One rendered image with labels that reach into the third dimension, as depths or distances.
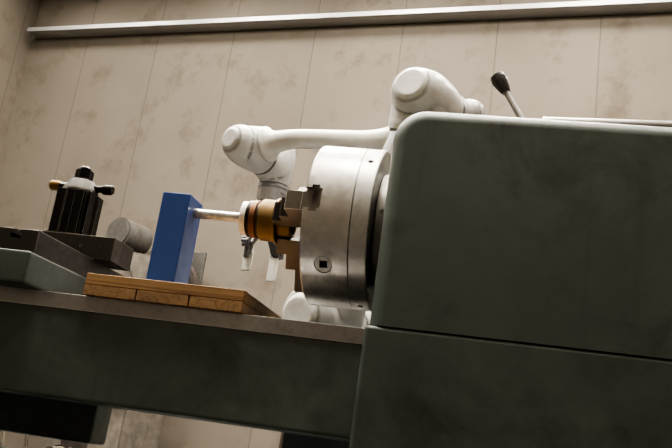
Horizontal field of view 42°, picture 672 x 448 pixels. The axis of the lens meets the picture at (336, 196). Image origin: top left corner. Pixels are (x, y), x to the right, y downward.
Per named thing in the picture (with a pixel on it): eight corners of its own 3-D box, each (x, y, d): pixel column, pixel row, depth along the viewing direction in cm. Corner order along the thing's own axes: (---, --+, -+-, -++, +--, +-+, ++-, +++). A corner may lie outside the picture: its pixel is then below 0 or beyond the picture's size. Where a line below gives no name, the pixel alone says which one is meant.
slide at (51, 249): (126, 298, 200) (130, 278, 201) (34, 254, 160) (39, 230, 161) (54, 289, 204) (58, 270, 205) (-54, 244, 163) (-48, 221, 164)
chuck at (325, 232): (367, 308, 185) (382, 162, 188) (340, 311, 155) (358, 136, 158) (326, 304, 187) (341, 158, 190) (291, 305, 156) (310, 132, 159)
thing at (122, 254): (129, 271, 191) (134, 248, 192) (110, 260, 182) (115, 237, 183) (44, 261, 195) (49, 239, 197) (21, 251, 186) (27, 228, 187)
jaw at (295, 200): (333, 209, 171) (323, 186, 160) (329, 233, 169) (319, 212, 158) (278, 204, 173) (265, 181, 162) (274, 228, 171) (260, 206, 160)
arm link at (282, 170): (268, 192, 265) (243, 177, 254) (276, 144, 269) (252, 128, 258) (298, 191, 259) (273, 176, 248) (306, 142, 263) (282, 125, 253)
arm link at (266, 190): (294, 191, 259) (291, 210, 258) (268, 191, 264) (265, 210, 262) (278, 181, 252) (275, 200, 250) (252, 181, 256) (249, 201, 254)
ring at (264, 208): (301, 207, 180) (259, 203, 182) (292, 193, 171) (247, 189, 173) (294, 251, 177) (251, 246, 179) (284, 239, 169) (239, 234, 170)
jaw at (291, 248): (330, 244, 171) (327, 303, 173) (335, 239, 176) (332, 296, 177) (276, 239, 173) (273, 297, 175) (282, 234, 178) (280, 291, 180)
